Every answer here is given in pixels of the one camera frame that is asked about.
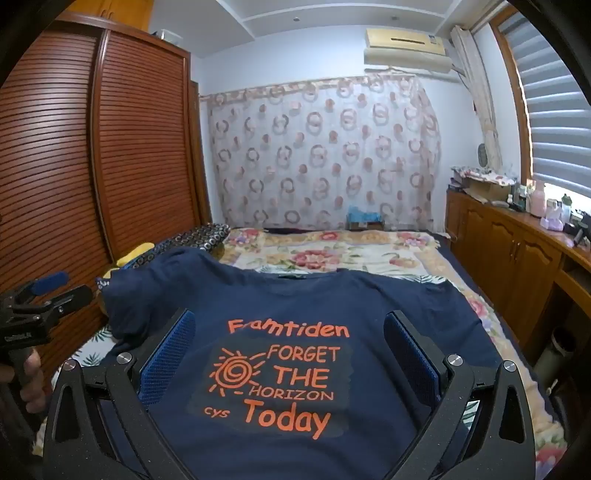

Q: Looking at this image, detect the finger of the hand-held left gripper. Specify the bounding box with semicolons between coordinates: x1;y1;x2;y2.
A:
41;285;93;320
10;271;71;306

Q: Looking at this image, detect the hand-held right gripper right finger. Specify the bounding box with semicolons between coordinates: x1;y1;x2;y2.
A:
383;310;539;480

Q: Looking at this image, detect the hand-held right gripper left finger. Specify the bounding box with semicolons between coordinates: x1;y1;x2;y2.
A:
44;308;198;480

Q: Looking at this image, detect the navy printed t-shirt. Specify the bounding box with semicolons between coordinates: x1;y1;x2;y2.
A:
99;247;539;480

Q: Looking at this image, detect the person's left hand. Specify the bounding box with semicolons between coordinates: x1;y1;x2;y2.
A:
16;348;48;415

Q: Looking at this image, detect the palm-leaf bed sheet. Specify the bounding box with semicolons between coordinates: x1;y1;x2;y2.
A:
39;263;467;444

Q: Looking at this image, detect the yellow plush toy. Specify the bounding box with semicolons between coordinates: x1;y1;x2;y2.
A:
99;242;156;283

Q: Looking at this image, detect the circle-patterned pillow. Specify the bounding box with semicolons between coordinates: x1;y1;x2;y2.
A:
124;223;232;274

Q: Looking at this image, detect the wooden louvered wardrobe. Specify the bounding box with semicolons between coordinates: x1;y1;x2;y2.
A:
0;11;214;370

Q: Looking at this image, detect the wooden sideboard cabinet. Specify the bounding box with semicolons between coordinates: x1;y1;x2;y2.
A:
444;187;591;367

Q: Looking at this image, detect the floral blanket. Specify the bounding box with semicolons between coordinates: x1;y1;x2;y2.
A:
217;227;570;464

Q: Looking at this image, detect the grey flask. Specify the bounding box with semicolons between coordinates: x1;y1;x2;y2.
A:
536;325;578;394

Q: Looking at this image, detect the blue cloth bundle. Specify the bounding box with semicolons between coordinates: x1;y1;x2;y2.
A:
346;205;386;232

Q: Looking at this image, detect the cardboard box with clutter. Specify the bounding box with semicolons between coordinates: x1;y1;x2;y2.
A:
451;166;519;185

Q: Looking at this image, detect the pink bottle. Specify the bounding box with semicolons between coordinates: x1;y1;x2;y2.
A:
529;181;548;219

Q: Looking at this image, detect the black device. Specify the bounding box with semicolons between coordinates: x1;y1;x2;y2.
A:
566;212;591;246

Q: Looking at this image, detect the tied beige curtain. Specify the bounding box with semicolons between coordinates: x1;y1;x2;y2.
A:
450;25;505;172

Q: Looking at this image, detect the wooden overhead cabinet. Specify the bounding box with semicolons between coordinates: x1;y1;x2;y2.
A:
90;0;156;33

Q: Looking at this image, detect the white window blind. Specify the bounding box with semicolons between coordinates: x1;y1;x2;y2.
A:
501;9;591;200

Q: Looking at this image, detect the ring-patterned sheer curtain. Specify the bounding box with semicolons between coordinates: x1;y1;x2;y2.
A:
201;74;444;232

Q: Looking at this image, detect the wooden window frame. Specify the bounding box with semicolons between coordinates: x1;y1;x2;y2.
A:
489;18;537;182

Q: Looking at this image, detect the wall air conditioner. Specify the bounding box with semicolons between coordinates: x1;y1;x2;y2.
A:
362;28;454;75

